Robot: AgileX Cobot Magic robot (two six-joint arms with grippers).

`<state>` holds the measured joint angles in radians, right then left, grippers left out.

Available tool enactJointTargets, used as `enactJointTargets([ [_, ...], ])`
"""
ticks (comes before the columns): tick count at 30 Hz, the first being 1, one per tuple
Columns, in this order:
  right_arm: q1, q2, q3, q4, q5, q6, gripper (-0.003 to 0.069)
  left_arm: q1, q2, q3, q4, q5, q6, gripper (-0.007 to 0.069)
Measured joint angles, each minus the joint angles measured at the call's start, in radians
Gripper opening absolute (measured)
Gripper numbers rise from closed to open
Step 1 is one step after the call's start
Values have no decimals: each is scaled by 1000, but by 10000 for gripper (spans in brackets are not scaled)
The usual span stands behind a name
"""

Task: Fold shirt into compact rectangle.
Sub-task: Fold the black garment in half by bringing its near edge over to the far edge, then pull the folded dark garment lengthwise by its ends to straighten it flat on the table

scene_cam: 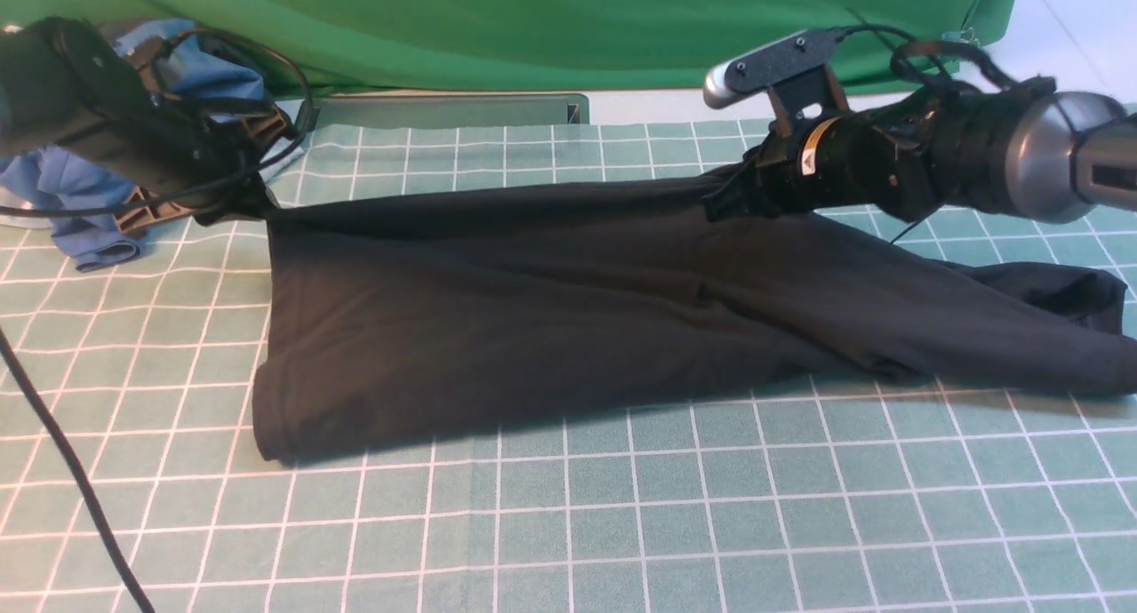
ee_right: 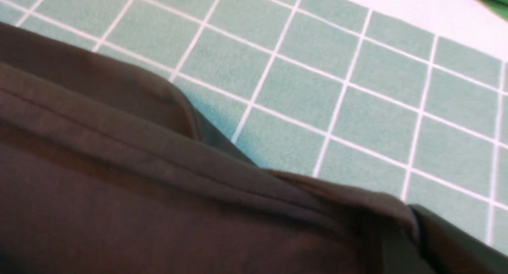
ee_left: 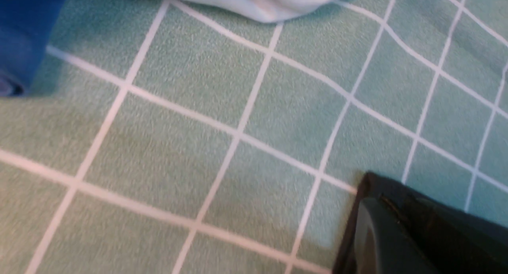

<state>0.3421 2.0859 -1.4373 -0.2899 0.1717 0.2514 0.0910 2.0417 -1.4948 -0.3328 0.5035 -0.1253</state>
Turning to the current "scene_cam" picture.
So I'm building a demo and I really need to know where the blue crumpled shirt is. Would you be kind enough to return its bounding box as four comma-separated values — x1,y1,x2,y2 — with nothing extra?
3,19,269,273

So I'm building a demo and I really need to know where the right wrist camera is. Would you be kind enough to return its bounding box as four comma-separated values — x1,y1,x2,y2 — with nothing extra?
702,28,844,110

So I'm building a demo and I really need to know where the dark gray long-sleeve top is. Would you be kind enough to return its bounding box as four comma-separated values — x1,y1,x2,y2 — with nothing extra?
251,167,1136,463

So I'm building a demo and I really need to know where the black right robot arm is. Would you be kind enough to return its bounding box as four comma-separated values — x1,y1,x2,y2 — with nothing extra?
704,77,1136,225

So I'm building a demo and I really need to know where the green grid cutting mat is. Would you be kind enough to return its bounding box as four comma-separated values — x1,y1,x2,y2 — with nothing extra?
0,107,1137,613

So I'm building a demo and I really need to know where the green backdrop cloth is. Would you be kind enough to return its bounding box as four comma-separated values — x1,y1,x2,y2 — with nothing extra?
1,0,1015,92

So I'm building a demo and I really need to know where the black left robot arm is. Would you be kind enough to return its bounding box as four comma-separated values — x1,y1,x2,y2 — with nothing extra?
3,17,313,235

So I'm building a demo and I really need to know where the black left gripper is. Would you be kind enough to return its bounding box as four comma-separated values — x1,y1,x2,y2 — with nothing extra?
111,102,299,237

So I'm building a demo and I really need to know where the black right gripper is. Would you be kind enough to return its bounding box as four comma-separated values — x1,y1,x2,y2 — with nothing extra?
703,115,941,223

